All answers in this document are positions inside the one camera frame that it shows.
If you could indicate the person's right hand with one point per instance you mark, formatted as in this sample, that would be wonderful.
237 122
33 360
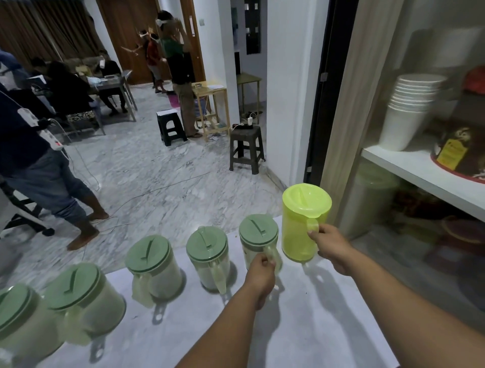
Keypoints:
335 246

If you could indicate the person's left hand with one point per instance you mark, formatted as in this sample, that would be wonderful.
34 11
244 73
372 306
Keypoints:
261 280

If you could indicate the person's left thumb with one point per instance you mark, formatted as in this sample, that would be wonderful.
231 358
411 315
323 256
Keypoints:
271 262

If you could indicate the person's right thumb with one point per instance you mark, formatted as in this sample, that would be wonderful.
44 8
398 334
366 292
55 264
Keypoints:
315 233

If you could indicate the yellow-green plastic pitcher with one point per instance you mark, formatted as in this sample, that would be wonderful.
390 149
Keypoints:
299 223

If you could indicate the clear pitcher with green lid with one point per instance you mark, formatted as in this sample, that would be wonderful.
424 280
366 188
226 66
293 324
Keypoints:
155 265
208 257
257 235
83 295
22 333

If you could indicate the person's left forearm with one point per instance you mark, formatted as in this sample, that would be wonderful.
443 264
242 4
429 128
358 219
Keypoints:
223 333

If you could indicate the person's right forearm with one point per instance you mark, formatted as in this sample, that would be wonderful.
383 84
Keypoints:
409 314

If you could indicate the white plastic bucket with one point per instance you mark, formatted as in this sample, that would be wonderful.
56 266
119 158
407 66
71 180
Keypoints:
369 201

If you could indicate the dark brown plastic stool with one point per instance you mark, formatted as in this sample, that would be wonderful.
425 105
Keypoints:
246 148

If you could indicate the white cabinet shelf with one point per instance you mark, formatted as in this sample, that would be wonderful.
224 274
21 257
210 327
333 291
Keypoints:
424 170

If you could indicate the black power strip with chargers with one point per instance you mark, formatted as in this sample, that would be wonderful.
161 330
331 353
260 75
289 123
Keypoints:
242 126

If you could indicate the stack of white paper cups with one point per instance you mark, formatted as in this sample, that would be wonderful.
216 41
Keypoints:
409 113

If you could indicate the small olive side table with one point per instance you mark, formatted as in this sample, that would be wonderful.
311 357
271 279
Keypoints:
248 81

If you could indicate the light wooden side table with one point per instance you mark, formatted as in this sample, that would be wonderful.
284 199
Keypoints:
212 102

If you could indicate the brown patterned round container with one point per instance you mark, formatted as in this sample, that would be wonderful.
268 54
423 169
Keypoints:
462 151

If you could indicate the black plastic stool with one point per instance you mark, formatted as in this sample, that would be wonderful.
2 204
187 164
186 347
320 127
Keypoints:
170 127

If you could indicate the white paper sheet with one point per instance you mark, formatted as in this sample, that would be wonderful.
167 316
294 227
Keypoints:
166 112

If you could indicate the grey metal table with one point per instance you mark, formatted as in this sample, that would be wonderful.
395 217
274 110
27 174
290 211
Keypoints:
121 85

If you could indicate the white power strip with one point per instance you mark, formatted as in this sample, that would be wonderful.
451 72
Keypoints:
38 129

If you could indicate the brown wooden door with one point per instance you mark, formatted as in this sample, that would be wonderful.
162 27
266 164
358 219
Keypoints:
129 34

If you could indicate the brown curtain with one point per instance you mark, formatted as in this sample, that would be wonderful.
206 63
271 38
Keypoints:
41 26

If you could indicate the wooden cabinet door frame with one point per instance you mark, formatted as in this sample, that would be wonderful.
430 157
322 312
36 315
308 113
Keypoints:
356 94

